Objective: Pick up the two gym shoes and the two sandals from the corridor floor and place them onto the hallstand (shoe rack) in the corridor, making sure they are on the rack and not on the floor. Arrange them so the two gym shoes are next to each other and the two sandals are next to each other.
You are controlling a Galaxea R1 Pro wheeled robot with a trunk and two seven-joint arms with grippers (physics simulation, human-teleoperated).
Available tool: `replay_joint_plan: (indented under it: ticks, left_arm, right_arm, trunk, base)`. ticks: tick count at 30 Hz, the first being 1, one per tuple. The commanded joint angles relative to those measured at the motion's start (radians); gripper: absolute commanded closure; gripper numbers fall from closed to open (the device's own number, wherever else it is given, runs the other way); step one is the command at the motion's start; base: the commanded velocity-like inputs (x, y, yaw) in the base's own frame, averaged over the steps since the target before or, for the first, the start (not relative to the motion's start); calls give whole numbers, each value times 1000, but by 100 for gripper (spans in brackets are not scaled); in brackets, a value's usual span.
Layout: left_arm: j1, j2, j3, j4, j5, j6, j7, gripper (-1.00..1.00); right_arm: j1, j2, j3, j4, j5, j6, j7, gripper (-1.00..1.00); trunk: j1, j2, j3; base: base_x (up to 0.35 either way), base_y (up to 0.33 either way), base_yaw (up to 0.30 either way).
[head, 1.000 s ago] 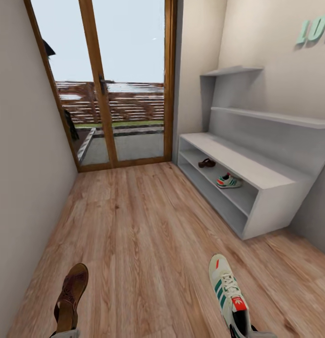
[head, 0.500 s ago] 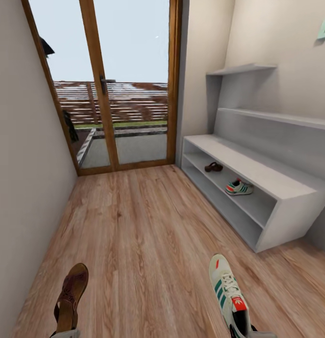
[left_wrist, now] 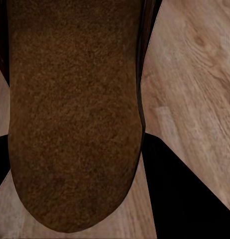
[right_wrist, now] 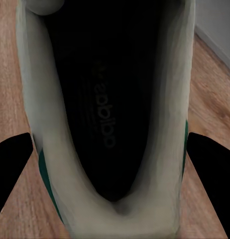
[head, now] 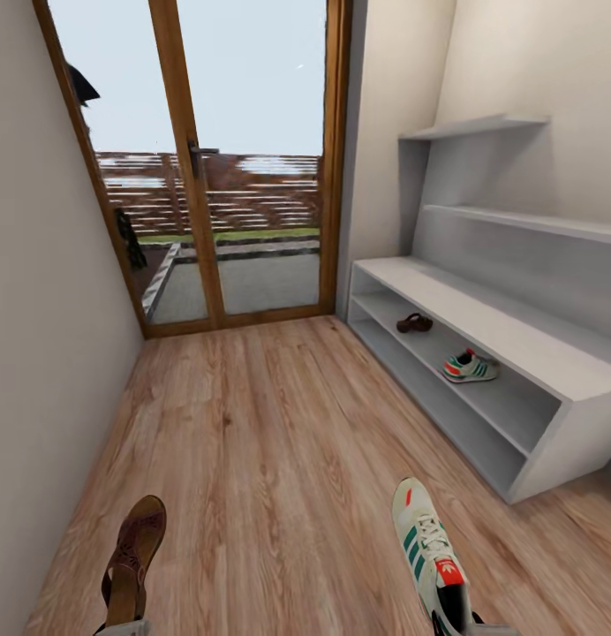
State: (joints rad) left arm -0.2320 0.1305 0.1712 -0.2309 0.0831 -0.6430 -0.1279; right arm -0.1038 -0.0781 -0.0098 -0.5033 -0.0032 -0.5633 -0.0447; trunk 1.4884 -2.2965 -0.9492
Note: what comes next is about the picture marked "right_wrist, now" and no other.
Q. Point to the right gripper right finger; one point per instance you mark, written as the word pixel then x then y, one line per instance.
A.
pixel 212 163

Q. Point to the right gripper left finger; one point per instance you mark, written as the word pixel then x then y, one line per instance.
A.
pixel 14 154

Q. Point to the gym shoe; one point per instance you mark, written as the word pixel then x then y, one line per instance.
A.
pixel 105 86

